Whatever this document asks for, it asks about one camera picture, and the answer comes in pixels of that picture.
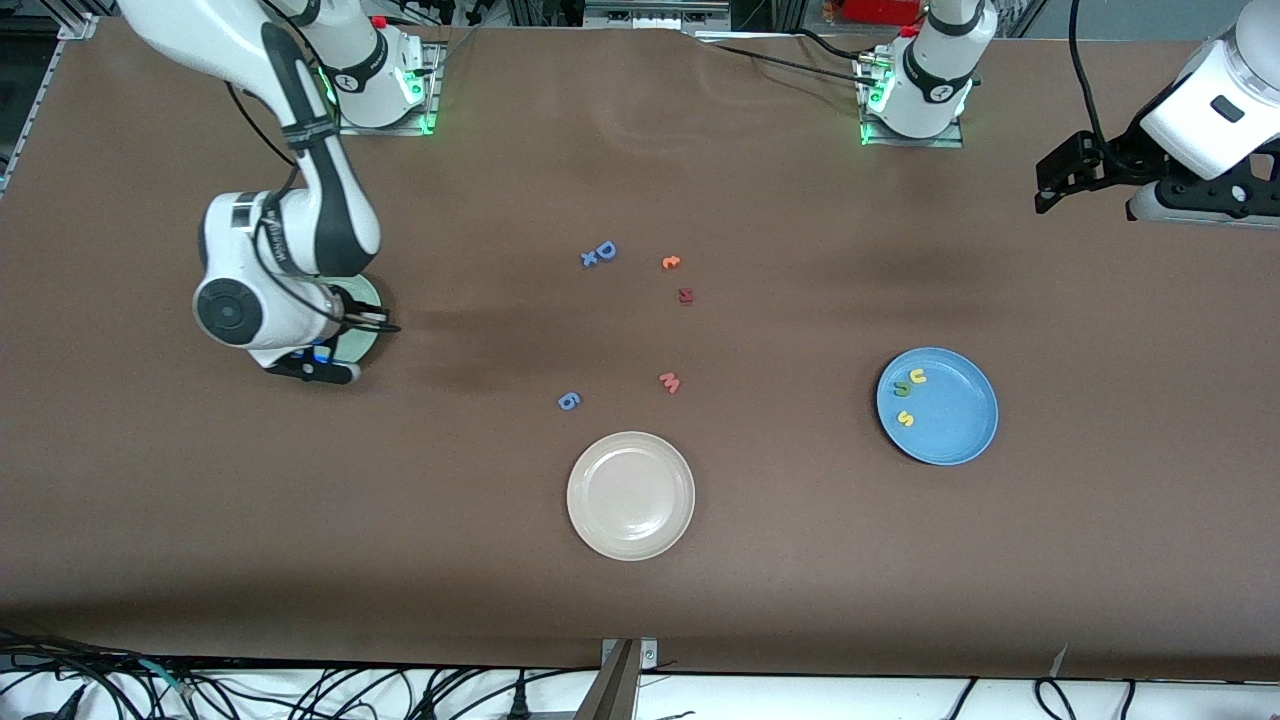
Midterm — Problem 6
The black cable connector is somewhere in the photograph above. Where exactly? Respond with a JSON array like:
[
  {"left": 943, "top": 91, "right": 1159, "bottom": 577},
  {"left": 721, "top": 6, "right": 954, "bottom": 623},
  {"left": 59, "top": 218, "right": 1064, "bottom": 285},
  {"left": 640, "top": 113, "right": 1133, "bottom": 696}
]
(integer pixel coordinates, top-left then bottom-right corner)
[{"left": 20, "top": 685, "right": 91, "bottom": 720}]

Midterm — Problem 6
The blue plate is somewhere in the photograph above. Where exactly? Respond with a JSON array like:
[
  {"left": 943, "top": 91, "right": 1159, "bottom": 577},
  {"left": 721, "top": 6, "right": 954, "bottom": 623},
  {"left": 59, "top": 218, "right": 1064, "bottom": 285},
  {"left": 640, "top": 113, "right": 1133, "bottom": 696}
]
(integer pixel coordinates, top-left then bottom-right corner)
[{"left": 876, "top": 347, "right": 999, "bottom": 467}]

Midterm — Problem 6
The brown table mat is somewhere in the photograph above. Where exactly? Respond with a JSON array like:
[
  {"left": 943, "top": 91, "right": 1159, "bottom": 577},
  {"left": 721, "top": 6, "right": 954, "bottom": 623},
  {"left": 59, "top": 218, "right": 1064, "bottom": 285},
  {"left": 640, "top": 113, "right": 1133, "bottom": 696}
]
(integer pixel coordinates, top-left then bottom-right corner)
[{"left": 0, "top": 15, "right": 1280, "bottom": 683}]

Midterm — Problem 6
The silver metal box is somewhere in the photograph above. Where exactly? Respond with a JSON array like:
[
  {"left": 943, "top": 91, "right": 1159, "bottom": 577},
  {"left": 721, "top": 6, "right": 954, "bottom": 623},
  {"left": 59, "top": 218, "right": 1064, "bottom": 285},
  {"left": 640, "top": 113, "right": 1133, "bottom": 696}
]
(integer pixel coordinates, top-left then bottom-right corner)
[{"left": 583, "top": 0, "right": 733, "bottom": 31}]

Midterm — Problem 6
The thin black table cable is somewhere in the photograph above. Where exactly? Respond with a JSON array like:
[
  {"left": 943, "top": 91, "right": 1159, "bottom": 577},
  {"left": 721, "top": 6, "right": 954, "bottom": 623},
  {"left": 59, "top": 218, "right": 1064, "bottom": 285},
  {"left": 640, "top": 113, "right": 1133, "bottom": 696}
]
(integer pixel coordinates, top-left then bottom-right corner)
[{"left": 695, "top": 38, "right": 881, "bottom": 86}]

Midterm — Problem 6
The teal cable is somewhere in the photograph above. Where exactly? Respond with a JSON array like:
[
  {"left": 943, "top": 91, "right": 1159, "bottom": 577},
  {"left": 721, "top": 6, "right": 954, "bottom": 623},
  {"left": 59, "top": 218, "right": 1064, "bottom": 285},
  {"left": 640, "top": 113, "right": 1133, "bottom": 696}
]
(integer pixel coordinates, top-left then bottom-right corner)
[{"left": 135, "top": 658, "right": 196, "bottom": 698}]

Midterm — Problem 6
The metal clamp bracket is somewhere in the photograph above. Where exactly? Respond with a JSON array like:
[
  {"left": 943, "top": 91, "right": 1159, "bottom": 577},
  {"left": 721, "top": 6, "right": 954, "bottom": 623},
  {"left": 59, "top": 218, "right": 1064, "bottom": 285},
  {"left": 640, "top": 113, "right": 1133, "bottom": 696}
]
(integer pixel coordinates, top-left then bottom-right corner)
[{"left": 600, "top": 637, "right": 660, "bottom": 673}]

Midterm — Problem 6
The aluminium edge rail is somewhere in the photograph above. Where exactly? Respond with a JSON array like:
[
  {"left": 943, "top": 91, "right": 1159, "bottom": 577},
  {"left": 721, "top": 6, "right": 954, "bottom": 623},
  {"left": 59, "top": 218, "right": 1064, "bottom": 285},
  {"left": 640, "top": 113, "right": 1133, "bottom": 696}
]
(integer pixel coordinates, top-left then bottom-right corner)
[{"left": 0, "top": 12, "right": 101, "bottom": 196}]

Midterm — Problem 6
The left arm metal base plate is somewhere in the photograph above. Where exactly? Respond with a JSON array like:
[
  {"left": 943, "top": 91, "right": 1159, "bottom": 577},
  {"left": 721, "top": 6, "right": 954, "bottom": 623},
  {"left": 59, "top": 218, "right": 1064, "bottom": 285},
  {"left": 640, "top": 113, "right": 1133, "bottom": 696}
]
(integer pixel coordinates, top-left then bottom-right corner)
[{"left": 858, "top": 55, "right": 966, "bottom": 149}]

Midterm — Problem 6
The pale green plate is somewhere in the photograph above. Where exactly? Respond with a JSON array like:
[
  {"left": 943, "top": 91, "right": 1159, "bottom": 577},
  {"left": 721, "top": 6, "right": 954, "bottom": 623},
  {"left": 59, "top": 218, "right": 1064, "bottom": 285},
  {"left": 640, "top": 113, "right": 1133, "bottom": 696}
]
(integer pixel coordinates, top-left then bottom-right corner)
[{"left": 325, "top": 272, "right": 384, "bottom": 366}]

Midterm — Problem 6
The aluminium profile beam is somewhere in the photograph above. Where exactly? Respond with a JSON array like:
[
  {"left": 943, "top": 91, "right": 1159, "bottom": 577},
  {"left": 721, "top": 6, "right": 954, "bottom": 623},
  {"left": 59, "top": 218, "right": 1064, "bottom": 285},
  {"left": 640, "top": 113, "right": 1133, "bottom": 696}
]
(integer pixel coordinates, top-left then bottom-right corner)
[{"left": 573, "top": 640, "right": 641, "bottom": 720}]

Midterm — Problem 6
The beige plate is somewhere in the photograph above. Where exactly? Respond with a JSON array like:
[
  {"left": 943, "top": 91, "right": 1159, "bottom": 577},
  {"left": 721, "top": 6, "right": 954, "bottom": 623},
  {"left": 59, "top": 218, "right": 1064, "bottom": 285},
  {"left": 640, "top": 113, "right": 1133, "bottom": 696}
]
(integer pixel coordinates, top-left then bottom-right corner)
[{"left": 566, "top": 431, "right": 696, "bottom": 562}]

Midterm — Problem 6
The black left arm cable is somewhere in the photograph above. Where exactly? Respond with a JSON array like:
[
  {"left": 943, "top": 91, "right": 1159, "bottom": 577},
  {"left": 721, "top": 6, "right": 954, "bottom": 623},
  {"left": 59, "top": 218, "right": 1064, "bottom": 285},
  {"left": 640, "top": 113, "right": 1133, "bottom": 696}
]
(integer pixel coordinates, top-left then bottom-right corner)
[{"left": 1068, "top": 0, "right": 1111, "bottom": 151}]

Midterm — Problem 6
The red box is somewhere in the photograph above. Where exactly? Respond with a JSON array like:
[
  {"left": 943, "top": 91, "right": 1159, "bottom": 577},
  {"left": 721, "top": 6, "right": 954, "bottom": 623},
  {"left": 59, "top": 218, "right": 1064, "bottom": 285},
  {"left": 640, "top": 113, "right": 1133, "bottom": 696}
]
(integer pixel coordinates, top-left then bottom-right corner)
[{"left": 838, "top": 0, "right": 926, "bottom": 26}]

